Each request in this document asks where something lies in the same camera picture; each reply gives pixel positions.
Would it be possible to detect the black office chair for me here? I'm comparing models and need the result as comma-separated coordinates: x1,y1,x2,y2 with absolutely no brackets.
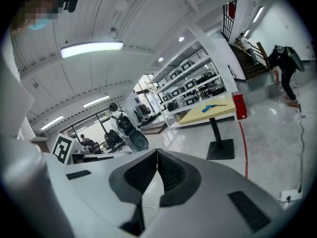
103,128,126,154

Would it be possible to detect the clothes rack with dark garments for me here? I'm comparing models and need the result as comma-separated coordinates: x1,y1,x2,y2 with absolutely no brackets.
134,104,152,122

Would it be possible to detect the yellow table with black pedestal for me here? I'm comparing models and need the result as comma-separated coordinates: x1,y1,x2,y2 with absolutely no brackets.
178,94,236,161

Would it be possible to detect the staircase with wooden railing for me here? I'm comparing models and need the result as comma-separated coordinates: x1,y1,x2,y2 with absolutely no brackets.
228,40,272,82

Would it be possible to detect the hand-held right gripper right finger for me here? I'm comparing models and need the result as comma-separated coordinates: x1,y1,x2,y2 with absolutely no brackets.
157,148,202,207

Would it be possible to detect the ceiling tube light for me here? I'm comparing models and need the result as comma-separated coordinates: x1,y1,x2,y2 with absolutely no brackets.
40,116,65,131
82,95,110,108

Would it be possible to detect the wall tube light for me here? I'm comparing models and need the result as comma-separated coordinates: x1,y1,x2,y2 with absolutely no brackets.
252,5,264,23

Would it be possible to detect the blue squeegee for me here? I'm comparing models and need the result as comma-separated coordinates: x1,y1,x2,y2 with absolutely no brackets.
201,103,228,114

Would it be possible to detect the red cabinet box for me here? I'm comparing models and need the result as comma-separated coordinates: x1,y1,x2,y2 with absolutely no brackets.
232,91,248,120

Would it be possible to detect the black barred gate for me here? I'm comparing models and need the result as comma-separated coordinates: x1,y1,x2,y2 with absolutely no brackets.
222,0,238,42

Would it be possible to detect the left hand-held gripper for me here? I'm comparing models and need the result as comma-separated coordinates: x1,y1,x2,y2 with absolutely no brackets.
52,132,117,166

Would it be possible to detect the white shelving rack with appliances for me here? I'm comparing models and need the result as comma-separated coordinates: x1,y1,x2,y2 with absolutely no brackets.
148,40,227,129

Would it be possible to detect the white power strip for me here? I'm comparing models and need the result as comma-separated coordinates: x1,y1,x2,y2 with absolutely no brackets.
279,188,303,204

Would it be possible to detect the low wooden platform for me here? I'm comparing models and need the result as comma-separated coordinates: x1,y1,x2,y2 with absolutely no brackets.
141,121,168,135

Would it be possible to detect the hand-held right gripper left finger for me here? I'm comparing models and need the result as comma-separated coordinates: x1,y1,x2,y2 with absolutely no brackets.
108,148,159,236

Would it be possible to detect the dark floor cable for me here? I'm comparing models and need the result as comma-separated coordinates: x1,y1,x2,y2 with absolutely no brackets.
297,104,307,193

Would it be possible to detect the long ceiling light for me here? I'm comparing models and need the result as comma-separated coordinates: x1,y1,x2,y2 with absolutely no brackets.
60,41,124,59

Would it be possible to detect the blue face mask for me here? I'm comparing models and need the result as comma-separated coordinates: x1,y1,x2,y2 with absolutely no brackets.
27,18,49,31

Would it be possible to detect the person's white shirt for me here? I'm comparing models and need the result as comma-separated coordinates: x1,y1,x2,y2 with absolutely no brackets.
0,33,36,143

